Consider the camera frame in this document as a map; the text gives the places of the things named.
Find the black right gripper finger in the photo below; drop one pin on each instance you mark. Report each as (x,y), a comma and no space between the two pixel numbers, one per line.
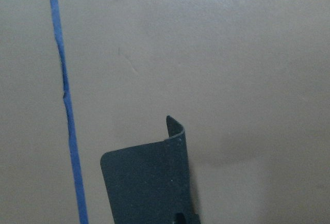
(181,218)

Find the black mouse pad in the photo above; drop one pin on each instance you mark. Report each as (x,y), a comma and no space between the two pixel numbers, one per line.
(149,183)

